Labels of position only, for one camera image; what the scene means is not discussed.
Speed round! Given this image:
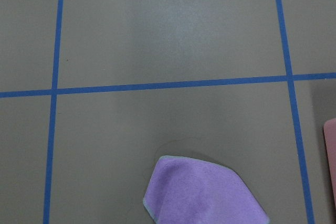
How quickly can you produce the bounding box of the purple microfiber cloth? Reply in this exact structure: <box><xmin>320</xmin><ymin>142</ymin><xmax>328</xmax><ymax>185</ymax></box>
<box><xmin>143</xmin><ymin>155</ymin><xmax>270</xmax><ymax>223</ymax></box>

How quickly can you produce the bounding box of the pink plastic bin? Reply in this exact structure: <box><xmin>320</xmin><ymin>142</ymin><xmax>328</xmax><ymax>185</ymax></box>
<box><xmin>323</xmin><ymin>119</ymin><xmax>336</xmax><ymax>199</ymax></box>

